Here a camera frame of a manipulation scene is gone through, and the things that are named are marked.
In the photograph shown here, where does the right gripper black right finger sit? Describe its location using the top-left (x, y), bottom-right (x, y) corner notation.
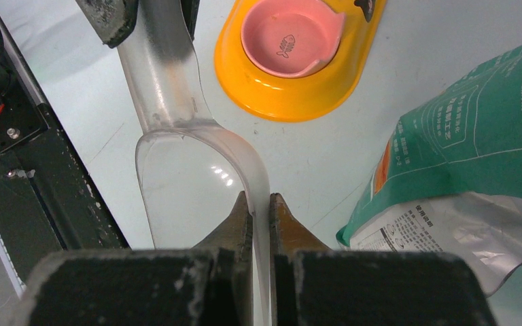
top-left (268, 193), bottom-right (496, 325)

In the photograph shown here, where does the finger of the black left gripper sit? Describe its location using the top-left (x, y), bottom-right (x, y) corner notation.
top-left (180, 0), bottom-right (201, 40)
top-left (75, 0), bottom-right (139, 48)

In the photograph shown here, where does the yellow double bowl feeder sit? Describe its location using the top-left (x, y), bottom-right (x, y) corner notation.
top-left (214, 1), bottom-right (385, 122)

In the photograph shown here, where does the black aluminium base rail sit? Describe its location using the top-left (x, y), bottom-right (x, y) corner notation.
top-left (0, 0), bottom-right (131, 311)

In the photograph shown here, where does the clear plastic food scoop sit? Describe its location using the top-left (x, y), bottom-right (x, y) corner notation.
top-left (118, 1), bottom-right (273, 325)

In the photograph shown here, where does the green white pet food bag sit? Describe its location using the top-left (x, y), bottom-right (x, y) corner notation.
top-left (336, 45), bottom-right (522, 295)

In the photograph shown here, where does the pink cat ear bowl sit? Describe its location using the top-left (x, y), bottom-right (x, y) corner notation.
top-left (240, 0), bottom-right (346, 79)

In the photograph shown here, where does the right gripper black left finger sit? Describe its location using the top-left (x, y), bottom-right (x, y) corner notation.
top-left (11, 193), bottom-right (253, 325)

